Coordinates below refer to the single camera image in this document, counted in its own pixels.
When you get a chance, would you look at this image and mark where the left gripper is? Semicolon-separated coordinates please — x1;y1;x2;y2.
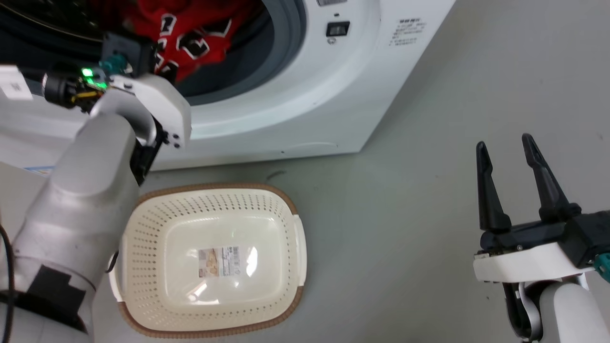
110;73;192;150

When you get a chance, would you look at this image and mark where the black door latch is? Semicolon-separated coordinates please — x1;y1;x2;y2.
326;21;351;38

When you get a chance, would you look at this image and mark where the paper label sticker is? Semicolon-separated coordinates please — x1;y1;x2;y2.
198;246;240;279

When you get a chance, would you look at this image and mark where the red jersey with white print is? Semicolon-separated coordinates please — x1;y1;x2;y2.
122;0;264;84

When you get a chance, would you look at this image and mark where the grey rubber door gasket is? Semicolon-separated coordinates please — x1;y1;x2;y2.
175;0;308;107

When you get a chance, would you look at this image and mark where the white tag with QR code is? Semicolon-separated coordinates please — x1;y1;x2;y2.
0;66;34;101

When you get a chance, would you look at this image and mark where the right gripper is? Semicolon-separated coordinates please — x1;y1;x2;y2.
473;133;597;284

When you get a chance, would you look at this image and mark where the white washing machine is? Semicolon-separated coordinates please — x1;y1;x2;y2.
0;0;457;173

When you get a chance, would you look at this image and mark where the cream basket with brown rim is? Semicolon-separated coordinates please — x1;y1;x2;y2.
109;182;307;340

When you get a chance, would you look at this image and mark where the dark washing machine drum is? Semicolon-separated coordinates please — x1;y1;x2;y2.
0;0;275;98

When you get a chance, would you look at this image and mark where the black connector with green light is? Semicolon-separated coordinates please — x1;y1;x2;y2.
41;67;111;113

